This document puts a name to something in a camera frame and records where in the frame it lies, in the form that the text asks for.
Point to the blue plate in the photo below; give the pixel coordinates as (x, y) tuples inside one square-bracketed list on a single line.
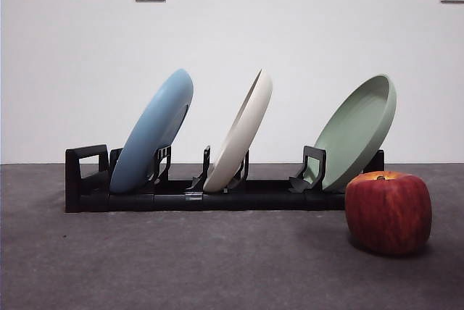
[(152, 136)]

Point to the red apple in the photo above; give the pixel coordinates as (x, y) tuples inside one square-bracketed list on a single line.
[(388, 212)]

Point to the white plate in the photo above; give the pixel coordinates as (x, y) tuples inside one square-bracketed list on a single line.
[(239, 143)]

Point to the black plate rack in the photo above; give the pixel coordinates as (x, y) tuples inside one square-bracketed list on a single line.
[(235, 202)]

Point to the green plate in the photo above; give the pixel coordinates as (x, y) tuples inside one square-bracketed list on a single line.
[(355, 136)]

